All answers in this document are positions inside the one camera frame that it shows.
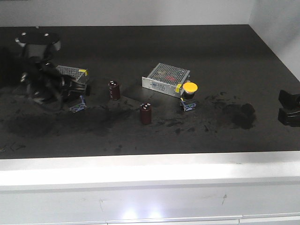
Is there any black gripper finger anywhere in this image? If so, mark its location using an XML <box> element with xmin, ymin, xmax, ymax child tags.
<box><xmin>278</xmin><ymin>90</ymin><xmax>300</xmax><ymax>107</ymax></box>
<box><xmin>278</xmin><ymin>108</ymin><xmax>300</xmax><ymax>127</ymax></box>

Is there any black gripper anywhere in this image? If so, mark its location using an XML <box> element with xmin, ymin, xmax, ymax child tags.
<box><xmin>21</xmin><ymin>56</ymin><xmax>90</xmax><ymax>110</ymax></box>

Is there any red mushroom push button switch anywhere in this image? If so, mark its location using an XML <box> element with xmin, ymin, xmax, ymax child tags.
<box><xmin>69</xmin><ymin>95</ymin><xmax>87</xmax><ymax>113</ymax></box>

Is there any yellow mushroom push button switch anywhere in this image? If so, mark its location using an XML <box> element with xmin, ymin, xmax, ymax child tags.
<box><xmin>180</xmin><ymin>81</ymin><xmax>198</xmax><ymax>112</ymax></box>

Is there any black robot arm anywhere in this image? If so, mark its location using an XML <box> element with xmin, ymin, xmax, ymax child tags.
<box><xmin>15</xmin><ymin>32</ymin><xmax>90</xmax><ymax>113</ymax></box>

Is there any metal mesh power supply left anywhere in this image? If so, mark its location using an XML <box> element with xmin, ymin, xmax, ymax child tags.
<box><xmin>56</xmin><ymin>65</ymin><xmax>90</xmax><ymax>83</ymax></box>

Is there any metal mesh power supply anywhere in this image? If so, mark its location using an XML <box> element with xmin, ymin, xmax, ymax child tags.
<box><xmin>56</xmin><ymin>65</ymin><xmax>90</xmax><ymax>83</ymax></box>
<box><xmin>142</xmin><ymin>63</ymin><xmax>190</xmax><ymax>98</ymax></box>

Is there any dark red capacitor left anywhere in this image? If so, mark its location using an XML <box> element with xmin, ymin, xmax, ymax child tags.
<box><xmin>108</xmin><ymin>81</ymin><xmax>120</xmax><ymax>100</ymax></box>

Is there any dark red capacitor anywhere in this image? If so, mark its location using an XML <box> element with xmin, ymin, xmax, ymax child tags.
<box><xmin>139</xmin><ymin>103</ymin><xmax>152</xmax><ymax>125</ymax></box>
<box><xmin>108</xmin><ymin>81</ymin><xmax>120</xmax><ymax>100</ymax></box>

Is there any dark red capacitor right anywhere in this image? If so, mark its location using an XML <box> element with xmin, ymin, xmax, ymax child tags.
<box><xmin>139</xmin><ymin>103</ymin><xmax>152</xmax><ymax>125</ymax></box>

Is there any metal mesh power supply right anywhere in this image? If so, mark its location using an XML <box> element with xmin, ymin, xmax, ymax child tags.
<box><xmin>142</xmin><ymin>63</ymin><xmax>190</xmax><ymax>98</ymax></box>

